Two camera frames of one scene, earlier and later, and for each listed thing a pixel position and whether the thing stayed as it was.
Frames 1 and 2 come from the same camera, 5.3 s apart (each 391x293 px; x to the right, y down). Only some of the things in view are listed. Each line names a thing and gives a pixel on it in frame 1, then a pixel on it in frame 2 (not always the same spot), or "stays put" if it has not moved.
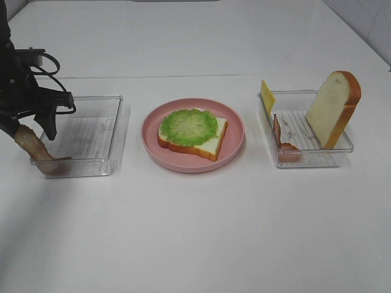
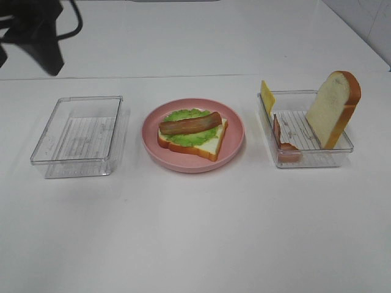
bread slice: (333, 107) stays put
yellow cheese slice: (267, 97) stays put
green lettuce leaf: (190, 127) stays put
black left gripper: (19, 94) → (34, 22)
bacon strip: (34, 147) → (190, 124)
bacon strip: (288, 152) stays put
